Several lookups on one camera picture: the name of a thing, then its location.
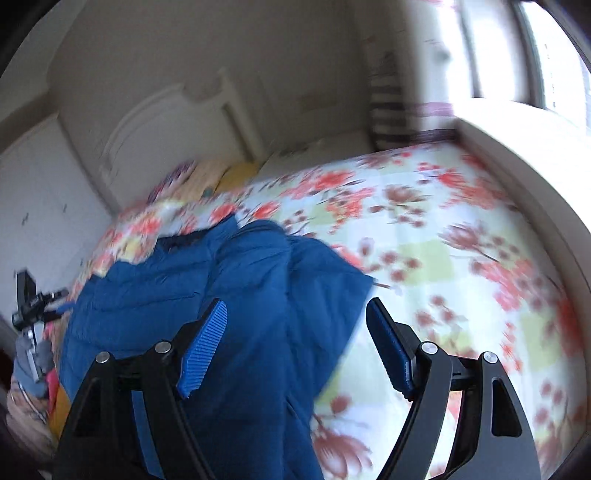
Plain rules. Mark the yellow pillow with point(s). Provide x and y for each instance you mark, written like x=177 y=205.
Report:
x=237 y=176

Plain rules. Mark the white wardrobe door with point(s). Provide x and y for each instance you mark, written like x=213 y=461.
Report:
x=51 y=217

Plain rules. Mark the floral bed sheet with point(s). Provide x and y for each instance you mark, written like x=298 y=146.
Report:
x=450 y=252

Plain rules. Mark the beige dotted pillow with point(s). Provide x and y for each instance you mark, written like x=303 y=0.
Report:
x=205 y=176

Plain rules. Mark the colourful patterned pillow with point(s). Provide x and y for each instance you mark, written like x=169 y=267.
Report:
x=171 y=181

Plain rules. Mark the white wooden headboard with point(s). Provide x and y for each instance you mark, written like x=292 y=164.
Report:
x=169 y=128

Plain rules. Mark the boat print curtain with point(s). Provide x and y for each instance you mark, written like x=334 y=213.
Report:
x=423 y=76

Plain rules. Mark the window frame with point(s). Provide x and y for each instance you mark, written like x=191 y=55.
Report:
x=527 y=52

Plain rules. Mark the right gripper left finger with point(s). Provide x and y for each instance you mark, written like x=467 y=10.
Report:
x=127 y=420

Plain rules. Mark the blue padded winter jacket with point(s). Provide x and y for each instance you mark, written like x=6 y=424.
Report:
x=276 y=313

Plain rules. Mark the white nightstand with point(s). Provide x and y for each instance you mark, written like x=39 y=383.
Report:
x=316 y=153

